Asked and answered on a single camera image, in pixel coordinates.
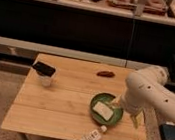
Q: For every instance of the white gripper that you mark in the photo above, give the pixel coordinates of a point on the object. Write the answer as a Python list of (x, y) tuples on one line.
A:
[(130, 103)]

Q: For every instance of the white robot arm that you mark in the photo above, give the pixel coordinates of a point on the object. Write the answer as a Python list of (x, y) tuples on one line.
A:
[(146, 87)]

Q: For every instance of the white sponge block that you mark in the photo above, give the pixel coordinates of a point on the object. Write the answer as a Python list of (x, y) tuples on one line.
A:
[(103, 110)]

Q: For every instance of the green round plate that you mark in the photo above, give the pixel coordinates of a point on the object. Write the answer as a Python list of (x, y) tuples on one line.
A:
[(105, 98)]

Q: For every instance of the brown sausage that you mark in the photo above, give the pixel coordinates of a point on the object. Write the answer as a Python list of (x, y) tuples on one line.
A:
[(106, 74)]

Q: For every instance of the blue box on floor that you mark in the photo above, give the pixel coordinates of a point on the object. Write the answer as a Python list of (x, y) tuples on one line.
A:
[(167, 131)]

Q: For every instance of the wooden folding table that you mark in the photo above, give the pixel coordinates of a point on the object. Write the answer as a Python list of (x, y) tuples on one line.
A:
[(61, 111)]

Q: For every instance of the clear plastic cup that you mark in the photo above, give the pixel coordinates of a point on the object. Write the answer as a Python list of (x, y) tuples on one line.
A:
[(45, 80)]

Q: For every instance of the black smartphone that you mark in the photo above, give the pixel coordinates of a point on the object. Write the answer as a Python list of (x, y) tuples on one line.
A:
[(43, 69)]

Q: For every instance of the wicker tray on shelf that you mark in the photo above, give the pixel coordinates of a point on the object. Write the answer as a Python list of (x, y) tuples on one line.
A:
[(152, 6)]

